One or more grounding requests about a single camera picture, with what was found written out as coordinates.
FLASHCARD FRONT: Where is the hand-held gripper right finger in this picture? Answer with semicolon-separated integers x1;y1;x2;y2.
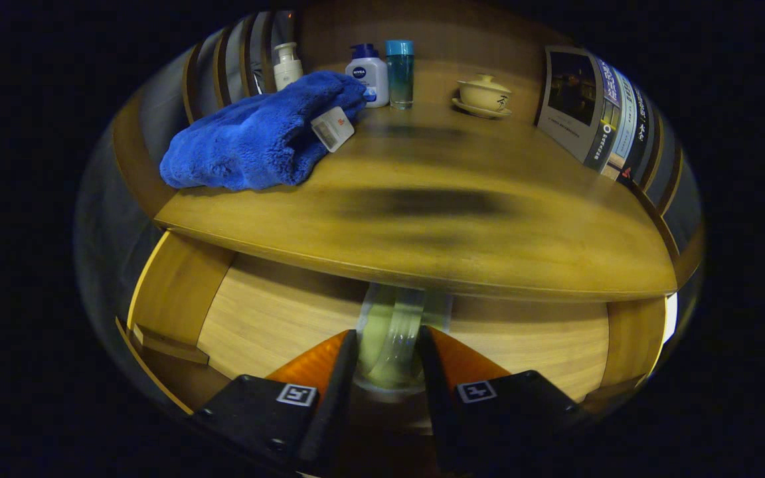
416;325;586;472

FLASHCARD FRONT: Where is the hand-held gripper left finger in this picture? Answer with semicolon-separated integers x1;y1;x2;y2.
193;329;360;469

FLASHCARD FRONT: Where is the wooden drawer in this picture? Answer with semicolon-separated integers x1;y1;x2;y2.
116;229;679;426

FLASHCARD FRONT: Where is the wooden countertop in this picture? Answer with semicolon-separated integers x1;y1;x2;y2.
114;56;705;303

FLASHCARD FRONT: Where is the wooden cabinet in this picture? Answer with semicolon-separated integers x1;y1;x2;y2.
80;7;707;426

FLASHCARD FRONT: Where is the blue towel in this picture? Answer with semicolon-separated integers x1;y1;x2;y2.
159;70;368;192

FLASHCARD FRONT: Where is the beige saucer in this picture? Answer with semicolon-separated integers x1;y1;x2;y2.
452;98;513;120

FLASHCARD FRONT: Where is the beige lidded tea cup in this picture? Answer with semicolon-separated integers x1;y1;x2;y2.
457;73;512;112

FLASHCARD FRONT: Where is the teal glass bottle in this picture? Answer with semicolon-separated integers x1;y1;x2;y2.
384;39;415;110

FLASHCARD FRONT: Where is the white bottle with blue cap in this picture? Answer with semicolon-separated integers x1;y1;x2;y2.
345;43;390;108

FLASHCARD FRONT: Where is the pale blue spine book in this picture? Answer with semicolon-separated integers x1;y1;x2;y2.
605;66;639;180

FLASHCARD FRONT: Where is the white pump bottle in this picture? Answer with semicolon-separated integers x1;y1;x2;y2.
272;42;304;92

